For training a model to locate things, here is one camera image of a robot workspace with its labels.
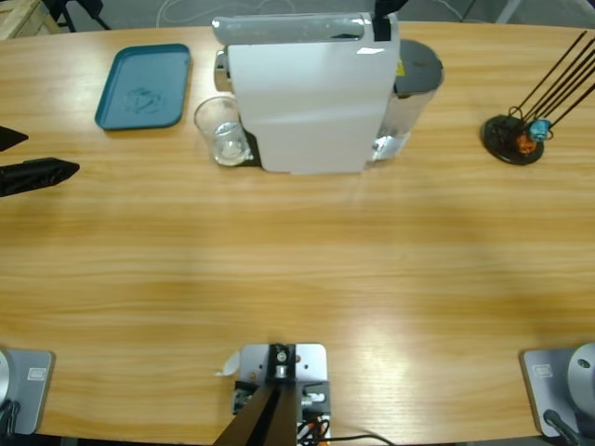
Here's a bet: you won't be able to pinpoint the white capsule coffee machine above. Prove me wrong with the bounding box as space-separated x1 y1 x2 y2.
211 11 402 177

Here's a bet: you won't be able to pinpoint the clear drinking glass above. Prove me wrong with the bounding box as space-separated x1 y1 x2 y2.
193 96 250 167

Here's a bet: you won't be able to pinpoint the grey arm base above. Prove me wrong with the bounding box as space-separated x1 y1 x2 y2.
0 348 57 437
519 342 595 439

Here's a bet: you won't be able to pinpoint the grey metal leg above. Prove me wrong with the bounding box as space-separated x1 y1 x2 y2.
493 0 522 24

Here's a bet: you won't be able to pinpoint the black stand legs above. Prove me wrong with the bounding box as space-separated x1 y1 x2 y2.
46 0 112 33

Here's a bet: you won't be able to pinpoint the teal plastic tray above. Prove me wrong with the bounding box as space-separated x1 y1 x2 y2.
94 43 192 132

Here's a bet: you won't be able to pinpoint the black capsule holder with rods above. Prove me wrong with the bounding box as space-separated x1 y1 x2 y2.
481 30 595 166

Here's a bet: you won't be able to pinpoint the chrome slotted drip tray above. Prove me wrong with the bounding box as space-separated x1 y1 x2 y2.
241 131 261 168

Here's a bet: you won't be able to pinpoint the white tape tab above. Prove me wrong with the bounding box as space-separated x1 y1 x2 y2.
213 350 242 377

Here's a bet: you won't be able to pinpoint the black base cable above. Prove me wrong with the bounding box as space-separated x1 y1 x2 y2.
0 399 22 438
542 408 582 446

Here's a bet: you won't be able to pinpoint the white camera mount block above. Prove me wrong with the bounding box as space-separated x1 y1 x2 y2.
226 342 332 446

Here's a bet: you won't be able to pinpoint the dark camera post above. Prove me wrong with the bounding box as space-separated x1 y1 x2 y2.
213 343 298 446

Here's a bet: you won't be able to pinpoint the orange and white wires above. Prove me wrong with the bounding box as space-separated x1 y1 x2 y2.
297 414 332 441

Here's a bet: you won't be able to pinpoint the thin black cable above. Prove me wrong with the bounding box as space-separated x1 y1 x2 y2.
324 433 396 446

